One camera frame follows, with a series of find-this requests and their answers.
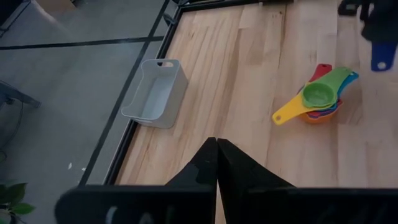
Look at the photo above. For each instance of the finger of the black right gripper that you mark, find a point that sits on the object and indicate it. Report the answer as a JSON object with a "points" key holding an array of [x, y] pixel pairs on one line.
{"points": [[371, 29], [390, 29]]}

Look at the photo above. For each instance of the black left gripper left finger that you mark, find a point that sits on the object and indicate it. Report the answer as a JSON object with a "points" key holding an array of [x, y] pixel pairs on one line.
{"points": [[140, 208]]}

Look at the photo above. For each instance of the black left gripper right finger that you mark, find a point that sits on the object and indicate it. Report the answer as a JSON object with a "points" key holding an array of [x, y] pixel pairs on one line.
{"points": [[295, 208]]}

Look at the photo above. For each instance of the turquoise measuring cup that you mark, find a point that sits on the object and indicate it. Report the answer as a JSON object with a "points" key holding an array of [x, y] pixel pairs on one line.
{"points": [[349, 81]]}

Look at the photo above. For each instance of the red measuring cup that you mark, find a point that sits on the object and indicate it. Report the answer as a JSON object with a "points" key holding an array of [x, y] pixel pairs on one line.
{"points": [[321, 71]]}

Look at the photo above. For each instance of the green measuring cup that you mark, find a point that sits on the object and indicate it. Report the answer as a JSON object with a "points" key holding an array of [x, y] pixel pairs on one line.
{"points": [[318, 95]]}

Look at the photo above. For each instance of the orange measuring cup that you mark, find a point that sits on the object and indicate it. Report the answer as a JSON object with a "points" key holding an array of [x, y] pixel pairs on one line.
{"points": [[315, 119]]}

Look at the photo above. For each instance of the yellow measuring cup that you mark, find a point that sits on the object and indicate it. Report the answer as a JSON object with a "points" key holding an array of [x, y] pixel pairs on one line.
{"points": [[289, 110]]}

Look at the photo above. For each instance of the grey plastic basket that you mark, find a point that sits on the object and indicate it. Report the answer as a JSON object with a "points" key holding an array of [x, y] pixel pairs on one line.
{"points": [[155, 96]]}

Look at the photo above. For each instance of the green leafy plant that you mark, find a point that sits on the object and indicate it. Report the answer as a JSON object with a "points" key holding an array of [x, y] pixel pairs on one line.
{"points": [[15, 199]]}

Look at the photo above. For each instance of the grey chair base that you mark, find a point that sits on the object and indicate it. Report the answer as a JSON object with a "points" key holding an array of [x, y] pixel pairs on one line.
{"points": [[18, 95]]}

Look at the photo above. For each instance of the black metal table frame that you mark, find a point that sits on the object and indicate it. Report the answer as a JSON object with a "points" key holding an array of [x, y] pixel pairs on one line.
{"points": [[122, 155]]}

